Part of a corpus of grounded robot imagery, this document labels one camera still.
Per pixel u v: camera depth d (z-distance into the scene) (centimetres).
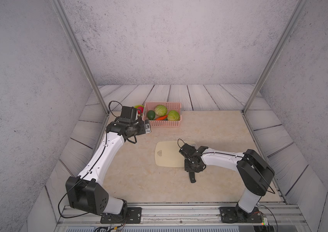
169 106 120
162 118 114
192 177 85
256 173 48
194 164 68
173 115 108
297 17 73
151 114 114
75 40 82
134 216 73
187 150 73
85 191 40
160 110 114
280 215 75
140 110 114
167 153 97
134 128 67
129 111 60
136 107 114
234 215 72
